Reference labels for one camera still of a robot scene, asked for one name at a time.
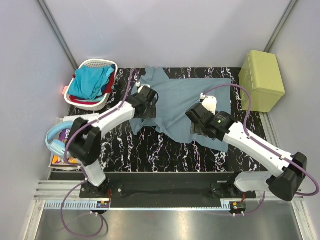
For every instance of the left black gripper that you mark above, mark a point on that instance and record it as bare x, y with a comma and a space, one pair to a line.
150, 111

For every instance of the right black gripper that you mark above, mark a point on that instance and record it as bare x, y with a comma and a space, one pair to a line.
194, 129

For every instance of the grey-blue t shirt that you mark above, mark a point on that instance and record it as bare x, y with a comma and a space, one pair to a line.
176, 96

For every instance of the white laundry basket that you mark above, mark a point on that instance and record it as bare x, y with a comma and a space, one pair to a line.
92, 63

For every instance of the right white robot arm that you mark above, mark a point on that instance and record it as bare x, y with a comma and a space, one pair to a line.
285, 171

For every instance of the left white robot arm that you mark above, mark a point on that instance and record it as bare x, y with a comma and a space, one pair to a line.
84, 141

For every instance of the white paper stack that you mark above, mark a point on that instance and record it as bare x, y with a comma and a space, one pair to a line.
70, 118

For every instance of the black marble mat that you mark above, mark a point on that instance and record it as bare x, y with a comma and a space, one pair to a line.
151, 151

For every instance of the teal t shirt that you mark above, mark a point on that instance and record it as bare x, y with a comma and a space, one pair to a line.
90, 82

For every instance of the green box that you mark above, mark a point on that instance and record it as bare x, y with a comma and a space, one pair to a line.
260, 75

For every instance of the pink cube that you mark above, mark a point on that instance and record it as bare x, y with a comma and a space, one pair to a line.
64, 90

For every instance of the right controller board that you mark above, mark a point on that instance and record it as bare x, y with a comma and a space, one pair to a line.
239, 205

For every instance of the controller board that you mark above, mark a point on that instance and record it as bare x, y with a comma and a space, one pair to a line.
239, 205
103, 204

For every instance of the light blue headphones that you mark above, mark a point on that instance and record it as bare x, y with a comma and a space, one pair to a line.
56, 146

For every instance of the purple orange book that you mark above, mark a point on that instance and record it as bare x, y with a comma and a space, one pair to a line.
60, 162

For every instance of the left controller board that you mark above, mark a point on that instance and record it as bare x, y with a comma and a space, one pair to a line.
103, 204

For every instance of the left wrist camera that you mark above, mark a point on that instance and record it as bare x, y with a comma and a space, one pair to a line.
140, 86

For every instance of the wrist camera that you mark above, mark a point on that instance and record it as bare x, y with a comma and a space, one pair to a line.
209, 103
140, 86

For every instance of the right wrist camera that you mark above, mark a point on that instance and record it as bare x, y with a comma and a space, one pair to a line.
209, 103

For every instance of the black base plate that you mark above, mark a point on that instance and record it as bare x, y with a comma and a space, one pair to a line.
159, 190

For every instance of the slotted cable duct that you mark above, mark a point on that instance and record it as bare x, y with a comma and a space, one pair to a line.
71, 205

